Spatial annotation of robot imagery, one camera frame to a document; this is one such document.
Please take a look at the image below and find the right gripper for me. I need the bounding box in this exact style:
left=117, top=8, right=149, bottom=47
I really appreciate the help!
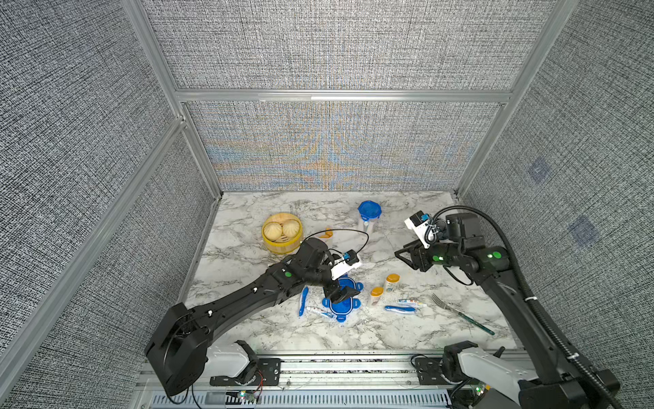
left=394, top=237, right=466, bottom=274

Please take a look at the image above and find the toothpaste tube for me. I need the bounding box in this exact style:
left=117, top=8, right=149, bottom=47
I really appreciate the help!
left=398, top=299, right=425, bottom=308
left=305, top=306, right=337, bottom=320

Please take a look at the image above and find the clear container back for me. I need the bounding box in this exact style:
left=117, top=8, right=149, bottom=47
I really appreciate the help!
left=358, top=216, right=379, bottom=235

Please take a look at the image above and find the clear container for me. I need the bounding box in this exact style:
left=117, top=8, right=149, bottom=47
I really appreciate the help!
left=313, top=227, right=335, bottom=247
left=358, top=216, right=379, bottom=235

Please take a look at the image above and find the orange cap bottle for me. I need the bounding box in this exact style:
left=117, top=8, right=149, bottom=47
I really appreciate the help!
left=368, top=287, right=384, bottom=306
left=320, top=228, right=334, bottom=240
left=384, top=274, right=400, bottom=292

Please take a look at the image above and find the blue toothbrush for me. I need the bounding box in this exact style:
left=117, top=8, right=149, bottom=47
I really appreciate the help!
left=384, top=305, right=417, bottom=315
left=298, top=286, right=309, bottom=317

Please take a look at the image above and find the blue lid back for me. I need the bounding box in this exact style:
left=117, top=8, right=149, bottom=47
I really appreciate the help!
left=358, top=200, right=383, bottom=222

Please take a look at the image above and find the blue lid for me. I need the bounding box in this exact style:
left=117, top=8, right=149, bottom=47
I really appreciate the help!
left=338, top=276, right=364, bottom=292
left=358, top=200, right=383, bottom=222
left=322, top=298, right=361, bottom=323

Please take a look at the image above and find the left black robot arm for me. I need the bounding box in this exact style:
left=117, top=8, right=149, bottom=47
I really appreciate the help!
left=144, top=238, right=361, bottom=398

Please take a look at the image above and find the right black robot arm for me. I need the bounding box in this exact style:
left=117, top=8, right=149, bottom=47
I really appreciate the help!
left=394, top=206, right=621, bottom=408

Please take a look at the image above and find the blue lid upper centre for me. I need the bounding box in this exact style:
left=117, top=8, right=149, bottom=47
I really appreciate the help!
left=338, top=276, right=364, bottom=292

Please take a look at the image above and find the blue lid lower centre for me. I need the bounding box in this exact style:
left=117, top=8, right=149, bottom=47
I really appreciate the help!
left=322, top=298, right=361, bottom=323

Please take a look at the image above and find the orange cap bottle front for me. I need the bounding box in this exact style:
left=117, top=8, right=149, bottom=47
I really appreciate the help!
left=368, top=287, right=384, bottom=306

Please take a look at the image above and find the right steamed bun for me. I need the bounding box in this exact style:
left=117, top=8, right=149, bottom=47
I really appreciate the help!
left=281, top=219, right=301, bottom=239

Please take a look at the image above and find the steamed bun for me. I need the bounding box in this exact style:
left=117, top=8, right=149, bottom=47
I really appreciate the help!
left=263, top=222, right=283, bottom=242
left=281, top=219, right=301, bottom=239

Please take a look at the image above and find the yellow bamboo steamer basket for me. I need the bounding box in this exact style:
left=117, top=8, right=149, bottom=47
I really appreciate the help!
left=262, top=213, right=303, bottom=255

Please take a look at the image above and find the left steamed bun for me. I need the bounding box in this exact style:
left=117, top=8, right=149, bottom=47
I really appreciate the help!
left=263, top=222, right=283, bottom=242

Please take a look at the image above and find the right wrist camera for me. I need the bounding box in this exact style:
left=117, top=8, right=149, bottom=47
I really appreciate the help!
left=405, top=211, right=439, bottom=249

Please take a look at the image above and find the green handled fork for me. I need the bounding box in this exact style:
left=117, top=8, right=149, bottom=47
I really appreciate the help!
left=430, top=294, right=496, bottom=336

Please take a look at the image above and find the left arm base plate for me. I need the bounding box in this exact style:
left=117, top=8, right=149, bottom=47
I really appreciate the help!
left=209, top=358, right=282, bottom=388

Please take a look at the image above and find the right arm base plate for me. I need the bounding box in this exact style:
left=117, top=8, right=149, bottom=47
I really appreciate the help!
left=410, top=354, right=449, bottom=386

